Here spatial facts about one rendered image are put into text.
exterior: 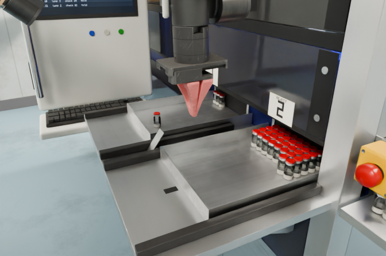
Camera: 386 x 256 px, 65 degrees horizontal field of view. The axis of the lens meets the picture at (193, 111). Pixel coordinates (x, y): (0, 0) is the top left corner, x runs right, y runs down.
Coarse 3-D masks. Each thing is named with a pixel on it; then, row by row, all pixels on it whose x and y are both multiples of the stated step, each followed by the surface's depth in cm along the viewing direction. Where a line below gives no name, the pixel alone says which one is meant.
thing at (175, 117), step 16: (176, 96) 112; (208, 96) 118; (128, 112) 105; (144, 112) 106; (160, 112) 106; (176, 112) 106; (208, 112) 106; (224, 112) 106; (144, 128) 88; (160, 128) 94; (176, 128) 86; (192, 128) 89
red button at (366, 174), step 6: (366, 162) 52; (360, 168) 51; (366, 168) 50; (372, 168) 50; (378, 168) 50; (360, 174) 51; (366, 174) 50; (372, 174) 49; (378, 174) 49; (360, 180) 51; (366, 180) 50; (372, 180) 49; (378, 180) 49; (366, 186) 51; (372, 186) 50
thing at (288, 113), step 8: (272, 96) 74; (280, 96) 71; (272, 104) 74; (280, 104) 72; (288, 104) 69; (272, 112) 75; (280, 112) 72; (288, 112) 69; (280, 120) 72; (288, 120) 70
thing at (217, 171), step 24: (192, 144) 80; (216, 144) 84; (240, 144) 85; (168, 168) 73; (192, 168) 73; (216, 168) 73; (240, 168) 73; (264, 168) 73; (192, 192) 61; (216, 192) 65; (240, 192) 65; (264, 192) 60
